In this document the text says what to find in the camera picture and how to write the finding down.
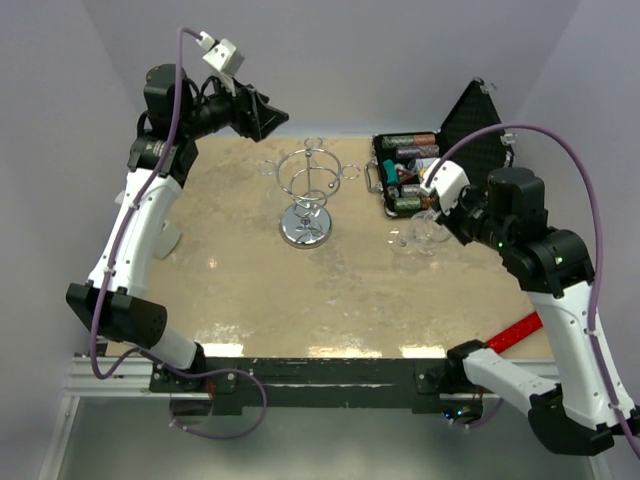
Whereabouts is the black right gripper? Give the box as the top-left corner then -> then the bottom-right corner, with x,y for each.
433,180 -> 513,252

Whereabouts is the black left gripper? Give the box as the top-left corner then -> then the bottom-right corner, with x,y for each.
181,71 -> 288,142

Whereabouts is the clear ribbed wine glass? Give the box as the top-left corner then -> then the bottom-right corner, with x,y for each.
386,228 -> 416,256

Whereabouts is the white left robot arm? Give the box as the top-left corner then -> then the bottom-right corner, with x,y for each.
66,64 -> 289,392

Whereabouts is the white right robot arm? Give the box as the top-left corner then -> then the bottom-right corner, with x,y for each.
421,161 -> 639,456

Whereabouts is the chrome wine glass rack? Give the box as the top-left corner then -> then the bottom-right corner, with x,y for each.
258,137 -> 361,250

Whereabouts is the white card deck yellow sticker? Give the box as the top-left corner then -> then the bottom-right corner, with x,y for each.
412,157 -> 439,180

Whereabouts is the black poker chip case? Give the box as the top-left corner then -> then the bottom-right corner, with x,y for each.
363,77 -> 517,220

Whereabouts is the red patterned stick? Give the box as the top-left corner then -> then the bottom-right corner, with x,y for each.
486,312 -> 542,354

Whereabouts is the white plastic stand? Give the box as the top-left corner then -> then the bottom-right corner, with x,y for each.
112,189 -> 182,265

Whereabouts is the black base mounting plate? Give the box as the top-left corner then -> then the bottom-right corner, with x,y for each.
150,357 -> 490,422

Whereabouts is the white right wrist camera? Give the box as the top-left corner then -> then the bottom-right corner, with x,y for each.
420,161 -> 470,215

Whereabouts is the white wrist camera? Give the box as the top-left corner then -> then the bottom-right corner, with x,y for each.
197,31 -> 245,96
420,161 -> 470,215

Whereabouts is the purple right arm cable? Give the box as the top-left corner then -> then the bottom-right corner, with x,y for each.
422,123 -> 640,459

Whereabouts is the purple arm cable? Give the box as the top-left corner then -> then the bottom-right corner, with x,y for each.
88,27 -> 269,440
422,123 -> 640,459

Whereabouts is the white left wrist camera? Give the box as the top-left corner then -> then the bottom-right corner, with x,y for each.
197,31 -> 245,96

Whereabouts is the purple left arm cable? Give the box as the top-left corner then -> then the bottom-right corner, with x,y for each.
88,27 -> 269,440

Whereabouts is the aluminium rail frame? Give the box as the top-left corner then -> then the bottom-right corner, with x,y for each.
37,128 -> 614,480

